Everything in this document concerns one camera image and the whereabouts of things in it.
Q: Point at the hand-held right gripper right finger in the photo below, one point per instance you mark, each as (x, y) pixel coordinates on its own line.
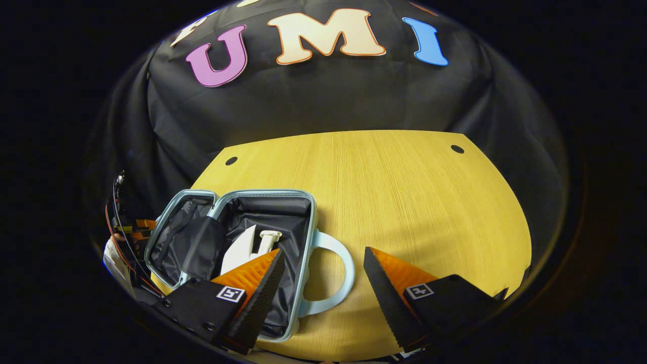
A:
(389, 303)

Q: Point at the white pump bottle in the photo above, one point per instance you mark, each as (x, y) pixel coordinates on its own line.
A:
(269, 237)

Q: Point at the black backdrop cloth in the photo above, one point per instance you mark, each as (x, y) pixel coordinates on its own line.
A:
(328, 96)

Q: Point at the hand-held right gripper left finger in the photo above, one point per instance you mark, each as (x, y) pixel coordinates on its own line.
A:
(260, 298)

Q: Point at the white skin care tube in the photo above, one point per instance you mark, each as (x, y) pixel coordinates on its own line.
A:
(241, 250)

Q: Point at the light blue suitcase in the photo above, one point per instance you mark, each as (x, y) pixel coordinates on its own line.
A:
(290, 227)

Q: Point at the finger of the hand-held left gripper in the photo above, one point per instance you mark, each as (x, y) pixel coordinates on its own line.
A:
(145, 225)

